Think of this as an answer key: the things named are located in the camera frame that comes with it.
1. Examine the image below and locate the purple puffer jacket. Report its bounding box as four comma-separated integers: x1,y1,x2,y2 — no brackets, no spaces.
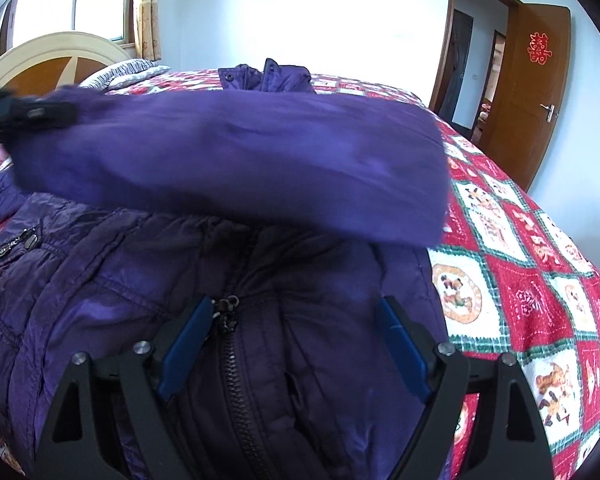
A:
0,62,449,479

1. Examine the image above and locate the cream and wood headboard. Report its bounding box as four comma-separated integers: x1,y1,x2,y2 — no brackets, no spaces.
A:
0,32,130,96

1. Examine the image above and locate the striped grey pillow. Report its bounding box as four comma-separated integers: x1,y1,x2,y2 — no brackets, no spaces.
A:
79,58,170,91

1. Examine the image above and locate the red patchwork bear quilt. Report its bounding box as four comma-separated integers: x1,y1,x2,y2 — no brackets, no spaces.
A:
0,68,600,479

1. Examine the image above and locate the yellow floral curtain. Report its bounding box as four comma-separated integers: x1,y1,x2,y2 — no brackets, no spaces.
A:
132,0,161,61

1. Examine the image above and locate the brown wooden door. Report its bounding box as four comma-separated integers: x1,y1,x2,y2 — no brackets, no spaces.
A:
478,3,571,191

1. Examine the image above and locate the red double happiness sticker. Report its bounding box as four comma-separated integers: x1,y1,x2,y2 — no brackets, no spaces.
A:
527,32,553,66

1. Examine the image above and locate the window with frame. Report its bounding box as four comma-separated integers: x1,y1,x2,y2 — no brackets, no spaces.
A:
0,0,133,54

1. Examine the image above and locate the silver door handle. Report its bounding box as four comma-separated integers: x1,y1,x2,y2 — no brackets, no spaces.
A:
540,104,556,124

